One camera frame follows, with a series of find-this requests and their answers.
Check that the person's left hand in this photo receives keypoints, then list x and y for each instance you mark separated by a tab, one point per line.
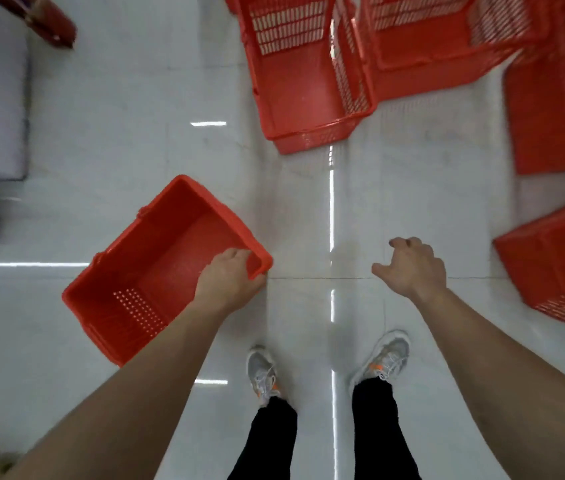
225	284

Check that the person's right hand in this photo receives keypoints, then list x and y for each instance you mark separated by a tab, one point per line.
415	272

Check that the person's right thumb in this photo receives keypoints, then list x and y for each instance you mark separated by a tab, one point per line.
383	272

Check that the person's left thumb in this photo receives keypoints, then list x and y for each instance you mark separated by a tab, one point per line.
258	282

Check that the red plastic shopping basket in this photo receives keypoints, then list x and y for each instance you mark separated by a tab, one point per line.
557	114
157	274
300	82
422	44
557	264

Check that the person's right forearm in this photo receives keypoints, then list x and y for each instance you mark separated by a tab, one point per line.
517	389

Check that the person's left forearm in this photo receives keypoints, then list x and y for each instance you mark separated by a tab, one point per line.
127	409

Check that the person's right grey sneaker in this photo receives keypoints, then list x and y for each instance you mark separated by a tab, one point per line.
387	358

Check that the person's grey sneaker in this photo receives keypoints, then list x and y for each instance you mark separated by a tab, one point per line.
387	358
261	373

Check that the person's left grey sneaker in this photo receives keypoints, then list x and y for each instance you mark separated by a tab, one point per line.
261	373

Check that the person's right black trouser leg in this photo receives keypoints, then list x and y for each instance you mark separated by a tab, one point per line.
380	429

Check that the person's black trouser leg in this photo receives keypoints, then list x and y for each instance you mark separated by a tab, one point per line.
267	442
380	429

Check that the person's left black trouser leg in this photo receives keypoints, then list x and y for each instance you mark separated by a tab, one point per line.
267	442

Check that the dark red object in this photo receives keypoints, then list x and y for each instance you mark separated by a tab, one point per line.
47	17

